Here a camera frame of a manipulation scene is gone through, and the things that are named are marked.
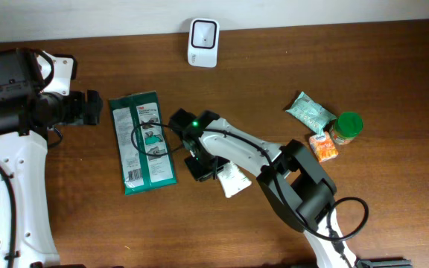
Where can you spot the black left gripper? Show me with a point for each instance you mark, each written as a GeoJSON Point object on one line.
{"type": "Point", "coordinates": [84, 114]}

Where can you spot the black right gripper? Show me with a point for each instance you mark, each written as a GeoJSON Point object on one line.
{"type": "Point", "coordinates": [199, 173]}

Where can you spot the white cream tube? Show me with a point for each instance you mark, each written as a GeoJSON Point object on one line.
{"type": "Point", "coordinates": [232, 180]}

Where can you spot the green wipes packet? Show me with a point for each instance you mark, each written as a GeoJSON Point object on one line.
{"type": "Point", "coordinates": [145, 156]}

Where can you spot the teal tissue pack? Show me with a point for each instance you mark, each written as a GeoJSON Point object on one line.
{"type": "Point", "coordinates": [310, 113]}

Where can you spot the orange tissue pack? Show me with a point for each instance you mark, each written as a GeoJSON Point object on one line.
{"type": "Point", "coordinates": [323, 147]}

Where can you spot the green lid seasoning jar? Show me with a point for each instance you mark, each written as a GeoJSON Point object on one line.
{"type": "Point", "coordinates": [346, 128]}

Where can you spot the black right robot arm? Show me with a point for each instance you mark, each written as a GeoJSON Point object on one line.
{"type": "Point", "coordinates": [297, 187]}

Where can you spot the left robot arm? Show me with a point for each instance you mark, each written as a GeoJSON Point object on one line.
{"type": "Point", "coordinates": [35, 101]}

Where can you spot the white barcode scanner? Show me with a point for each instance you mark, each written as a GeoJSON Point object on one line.
{"type": "Point", "coordinates": [203, 41]}

